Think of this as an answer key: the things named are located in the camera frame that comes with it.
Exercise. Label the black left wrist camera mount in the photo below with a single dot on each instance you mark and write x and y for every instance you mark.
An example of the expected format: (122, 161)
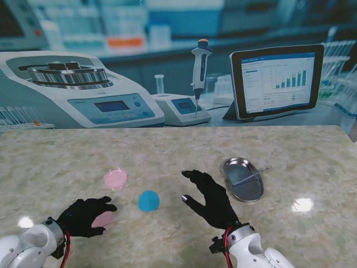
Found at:
(59, 251)

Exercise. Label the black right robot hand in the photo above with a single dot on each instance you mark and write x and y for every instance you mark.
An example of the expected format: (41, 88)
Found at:
(216, 206)

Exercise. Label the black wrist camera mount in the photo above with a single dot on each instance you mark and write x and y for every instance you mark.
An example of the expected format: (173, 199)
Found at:
(217, 245)
(59, 251)

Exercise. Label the pink culture dish lid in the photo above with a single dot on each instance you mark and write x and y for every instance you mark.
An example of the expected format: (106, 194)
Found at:
(103, 219)

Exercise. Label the steel kidney tray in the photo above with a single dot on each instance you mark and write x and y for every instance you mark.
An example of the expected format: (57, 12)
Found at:
(246, 190)

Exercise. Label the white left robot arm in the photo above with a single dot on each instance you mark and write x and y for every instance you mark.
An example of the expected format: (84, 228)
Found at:
(28, 245)

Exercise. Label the pink culture dish base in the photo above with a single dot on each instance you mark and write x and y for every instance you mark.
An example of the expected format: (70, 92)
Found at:
(116, 179)

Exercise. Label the printed laboratory backdrop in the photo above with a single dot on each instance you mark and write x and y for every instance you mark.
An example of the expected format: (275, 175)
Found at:
(178, 69)

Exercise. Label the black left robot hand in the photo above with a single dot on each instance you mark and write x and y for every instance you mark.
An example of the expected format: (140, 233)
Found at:
(79, 217)

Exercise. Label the blue round filter paper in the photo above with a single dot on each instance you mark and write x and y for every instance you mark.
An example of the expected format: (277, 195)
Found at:
(149, 201)

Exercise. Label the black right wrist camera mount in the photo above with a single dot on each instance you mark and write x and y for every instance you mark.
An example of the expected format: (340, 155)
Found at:
(217, 245)

